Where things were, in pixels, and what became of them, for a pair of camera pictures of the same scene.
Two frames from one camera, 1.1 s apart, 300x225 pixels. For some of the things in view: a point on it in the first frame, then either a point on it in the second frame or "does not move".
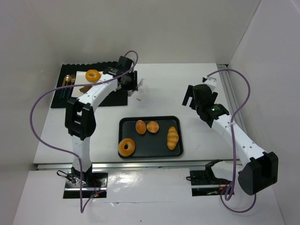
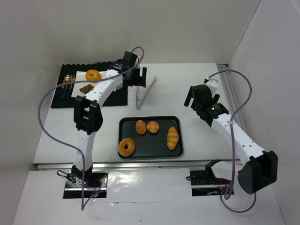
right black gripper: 190,95 does not move
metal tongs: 131,92 to 138,106
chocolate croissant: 86,89 does not move
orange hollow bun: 93,76 does not move
